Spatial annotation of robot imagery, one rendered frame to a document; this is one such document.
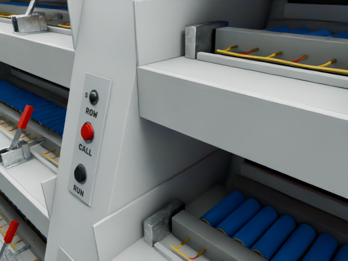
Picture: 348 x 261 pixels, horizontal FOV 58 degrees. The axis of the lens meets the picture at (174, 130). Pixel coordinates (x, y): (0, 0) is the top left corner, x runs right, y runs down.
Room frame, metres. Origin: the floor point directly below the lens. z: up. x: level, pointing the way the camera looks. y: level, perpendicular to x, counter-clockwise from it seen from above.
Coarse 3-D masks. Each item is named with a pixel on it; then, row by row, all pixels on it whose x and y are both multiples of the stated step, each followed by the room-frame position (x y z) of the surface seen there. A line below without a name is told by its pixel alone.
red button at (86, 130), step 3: (84, 126) 0.29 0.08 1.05; (87, 126) 0.29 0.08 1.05; (90, 126) 0.29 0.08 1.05; (81, 129) 0.29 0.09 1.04; (84, 129) 0.29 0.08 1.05; (87, 129) 0.29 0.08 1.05; (90, 129) 0.28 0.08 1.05; (81, 132) 0.29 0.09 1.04; (84, 132) 0.29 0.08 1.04; (87, 132) 0.29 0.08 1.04; (90, 132) 0.28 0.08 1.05; (81, 135) 0.29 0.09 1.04; (84, 135) 0.29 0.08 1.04; (87, 135) 0.28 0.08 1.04; (90, 135) 0.28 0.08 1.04; (84, 138) 0.29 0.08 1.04; (87, 138) 0.29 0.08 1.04; (90, 138) 0.29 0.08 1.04
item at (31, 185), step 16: (0, 64) 0.82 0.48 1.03; (32, 80) 0.74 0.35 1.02; (64, 96) 0.65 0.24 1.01; (0, 144) 0.49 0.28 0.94; (32, 160) 0.45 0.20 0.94; (48, 160) 0.45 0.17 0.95; (0, 176) 0.42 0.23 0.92; (16, 176) 0.40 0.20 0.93; (32, 176) 0.40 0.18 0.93; (48, 176) 0.41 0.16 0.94; (16, 192) 0.39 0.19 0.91; (32, 192) 0.37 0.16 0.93; (48, 192) 0.32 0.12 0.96; (32, 208) 0.36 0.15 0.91; (48, 208) 0.32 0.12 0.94; (48, 224) 0.33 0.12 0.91
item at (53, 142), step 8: (0, 104) 0.61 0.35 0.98; (0, 112) 0.58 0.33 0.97; (8, 112) 0.56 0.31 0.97; (16, 112) 0.56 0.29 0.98; (8, 120) 0.56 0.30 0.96; (16, 120) 0.53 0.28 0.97; (32, 120) 0.53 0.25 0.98; (16, 128) 0.53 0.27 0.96; (32, 128) 0.50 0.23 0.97; (40, 128) 0.50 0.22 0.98; (24, 136) 0.50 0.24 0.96; (32, 136) 0.50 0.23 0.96; (40, 136) 0.48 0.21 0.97; (48, 136) 0.47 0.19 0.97; (56, 136) 0.47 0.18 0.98; (48, 144) 0.47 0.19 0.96; (56, 144) 0.45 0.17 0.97; (48, 152) 0.45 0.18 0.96; (56, 152) 0.46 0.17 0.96
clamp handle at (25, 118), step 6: (24, 108) 0.45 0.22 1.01; (30, 108) 0.45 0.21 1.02; (24, 114) 0.44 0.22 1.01; (30, 114) 0.45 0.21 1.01; (24, 120) 0.44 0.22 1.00; (18, 126) 0.44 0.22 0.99; (24, 126) 0.44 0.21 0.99; (18, 132) 0.44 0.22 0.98; (18, 138) 0.44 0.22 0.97; (12, 144) 0.44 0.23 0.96
